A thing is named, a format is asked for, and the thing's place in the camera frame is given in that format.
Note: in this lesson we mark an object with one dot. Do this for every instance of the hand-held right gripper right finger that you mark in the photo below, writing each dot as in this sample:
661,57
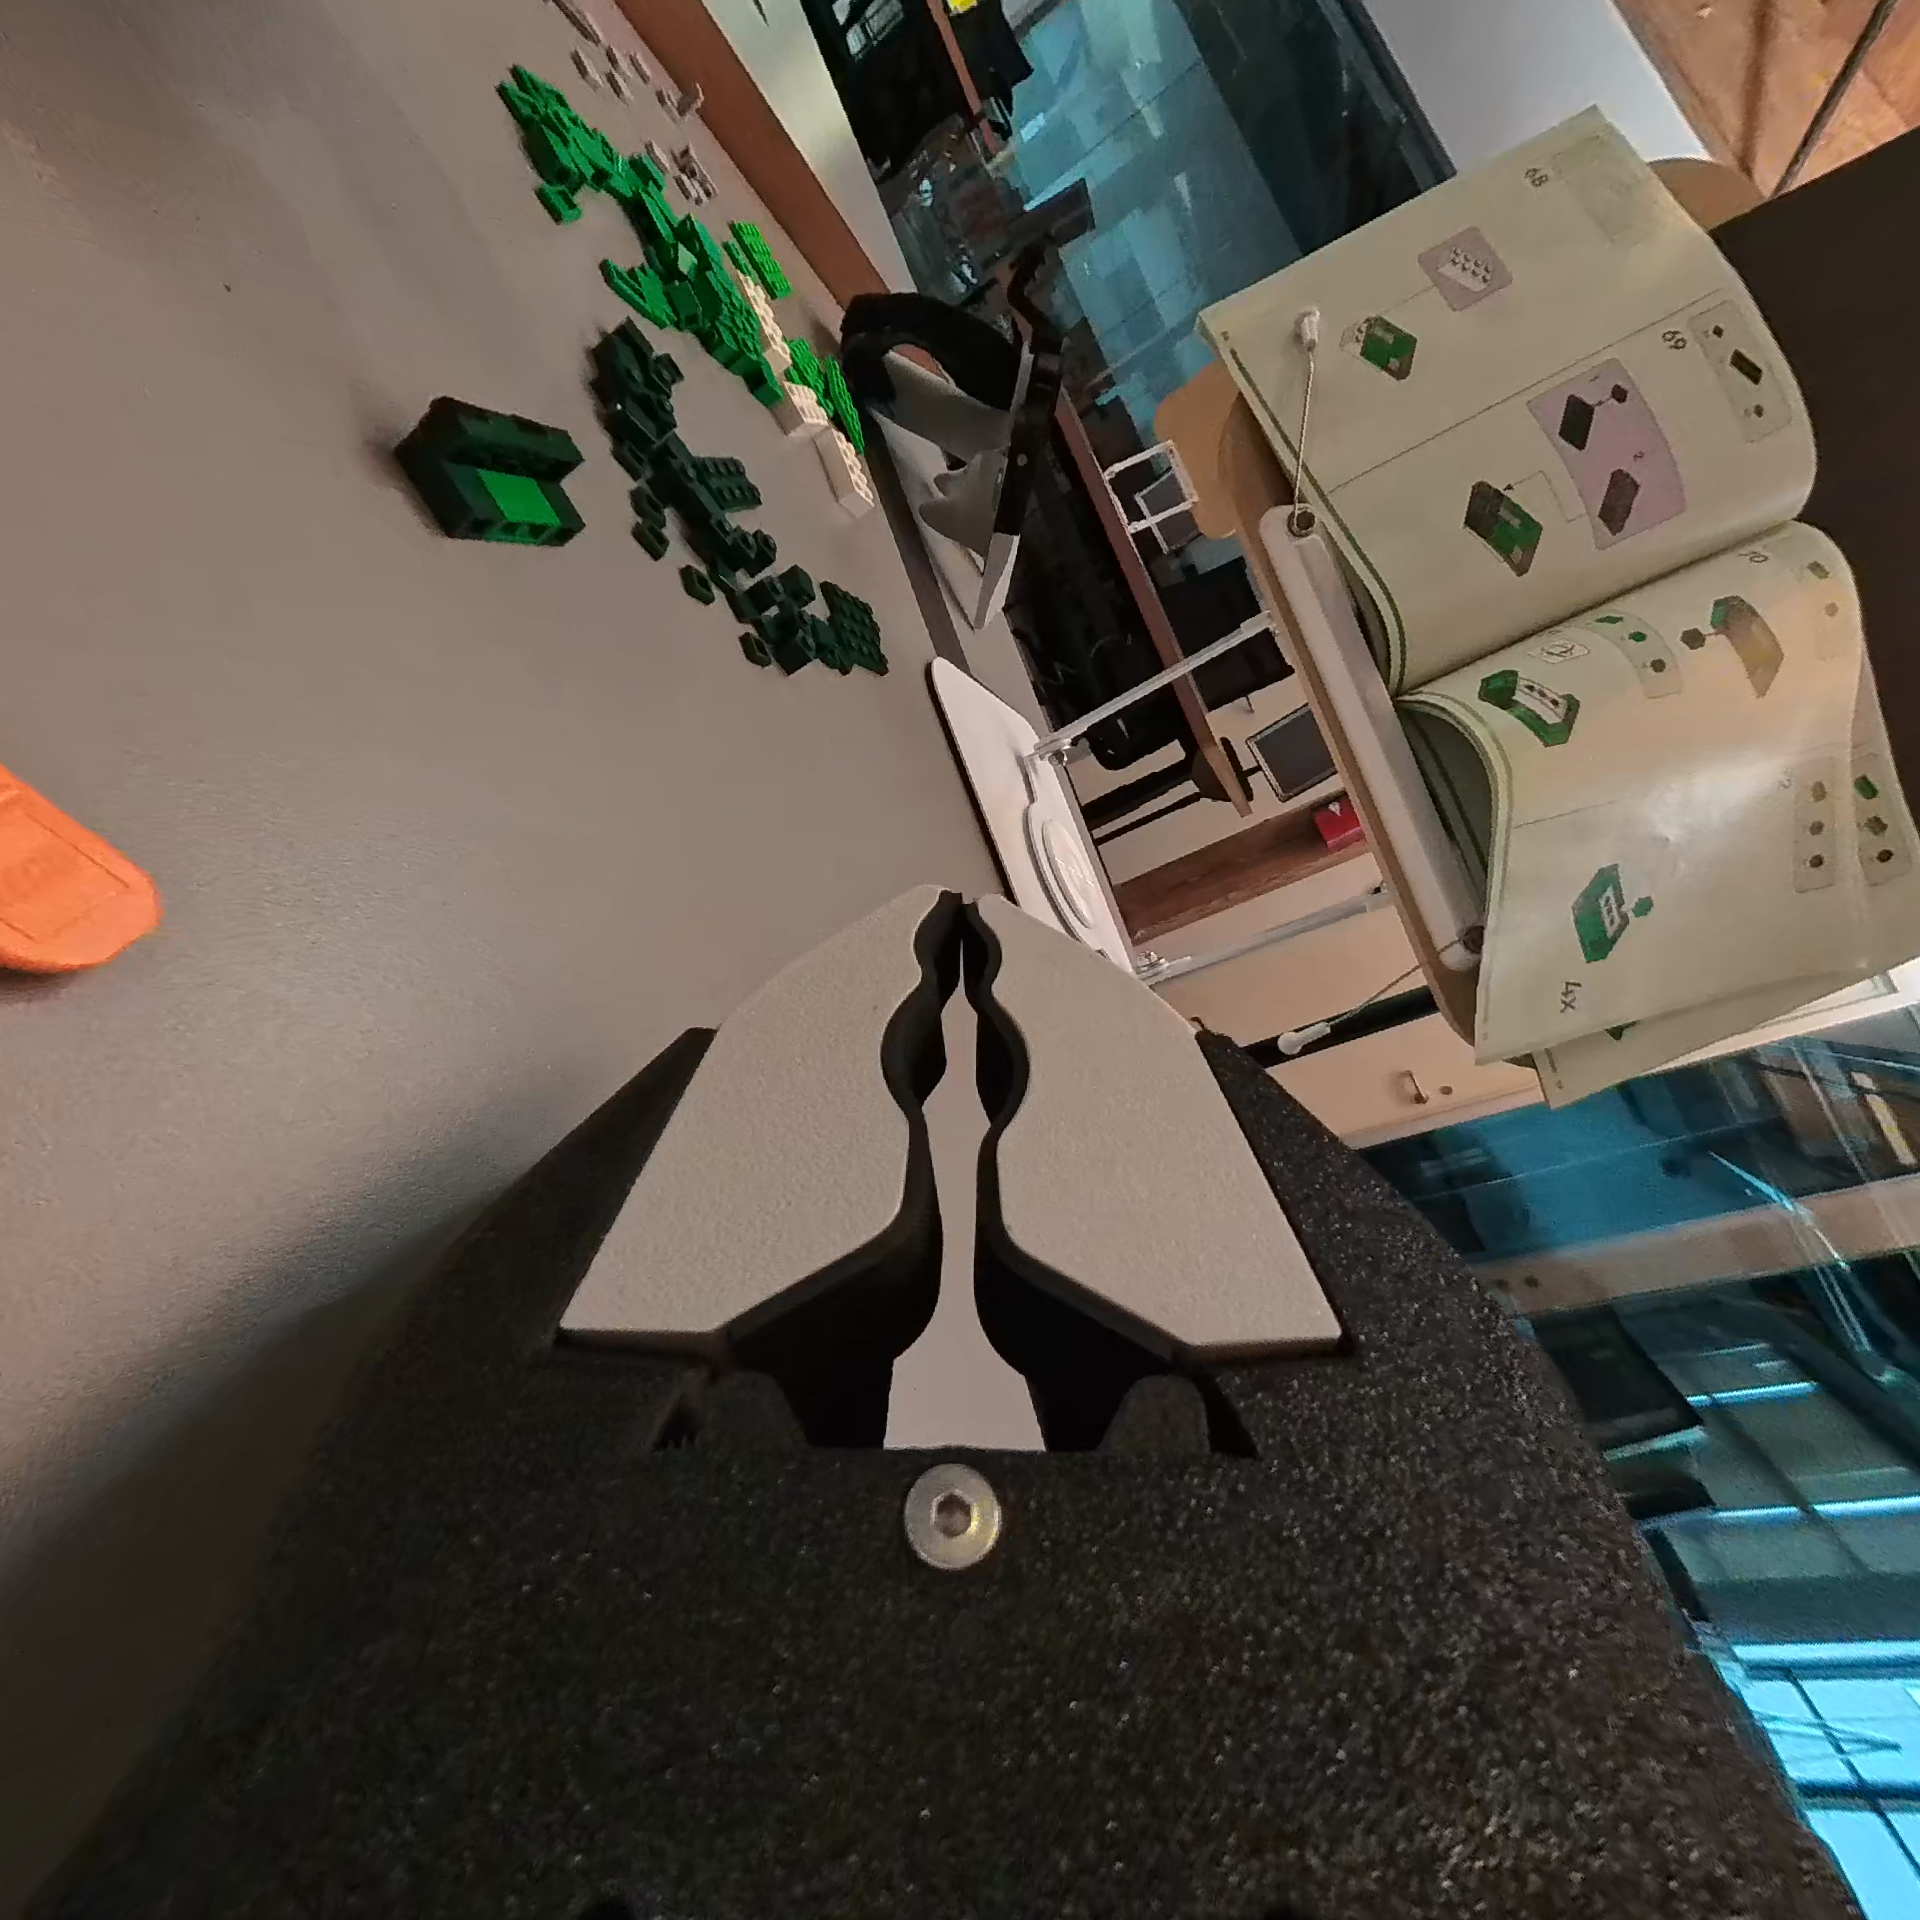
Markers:
1155,1171

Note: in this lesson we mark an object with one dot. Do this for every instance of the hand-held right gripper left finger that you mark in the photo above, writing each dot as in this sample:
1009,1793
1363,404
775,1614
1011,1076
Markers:
750,1140

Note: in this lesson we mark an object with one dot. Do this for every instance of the pile of green lego bricks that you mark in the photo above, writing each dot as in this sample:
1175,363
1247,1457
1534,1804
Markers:
571,142

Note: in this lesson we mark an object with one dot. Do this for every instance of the dark green lego assembly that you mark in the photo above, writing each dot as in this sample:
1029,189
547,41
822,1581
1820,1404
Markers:
487,473

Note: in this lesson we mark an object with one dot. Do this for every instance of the lego instruction booklet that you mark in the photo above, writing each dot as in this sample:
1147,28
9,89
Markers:
1575,451

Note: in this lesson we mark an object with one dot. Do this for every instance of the scatter of grey lego pieces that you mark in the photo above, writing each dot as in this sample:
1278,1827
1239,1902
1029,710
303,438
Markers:
692,171

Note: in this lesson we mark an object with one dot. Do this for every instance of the red fire extinguisher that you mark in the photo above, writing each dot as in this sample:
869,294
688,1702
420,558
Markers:
1335,825

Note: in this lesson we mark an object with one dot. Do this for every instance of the dark wooden desk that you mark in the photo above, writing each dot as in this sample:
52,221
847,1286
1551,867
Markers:
1224,763

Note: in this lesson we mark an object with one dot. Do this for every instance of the small monitor on stand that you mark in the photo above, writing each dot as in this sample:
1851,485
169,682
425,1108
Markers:
1291,755

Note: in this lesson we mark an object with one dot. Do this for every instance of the pile of dark green bricks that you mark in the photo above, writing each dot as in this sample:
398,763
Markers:
704,493

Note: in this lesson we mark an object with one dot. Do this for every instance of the orange brick separator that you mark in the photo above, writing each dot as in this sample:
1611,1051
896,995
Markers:
61,885

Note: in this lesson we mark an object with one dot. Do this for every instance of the black and grey tool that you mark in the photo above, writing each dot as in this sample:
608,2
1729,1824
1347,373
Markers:
932,339

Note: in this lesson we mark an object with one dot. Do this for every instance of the white frame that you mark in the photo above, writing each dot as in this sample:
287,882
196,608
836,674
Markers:
1142,493

